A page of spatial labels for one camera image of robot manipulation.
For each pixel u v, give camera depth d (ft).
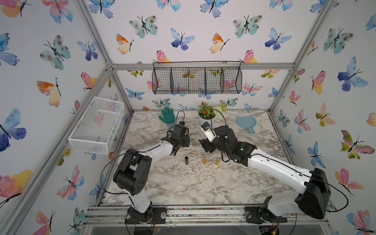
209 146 2.22
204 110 3.22
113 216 2.48
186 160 2.94
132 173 1.56
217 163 2.99
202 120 3.38
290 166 1.50
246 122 3.76
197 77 3.22
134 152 1.62
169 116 3.87
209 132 2.12
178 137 2.38
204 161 2.97
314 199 1.28
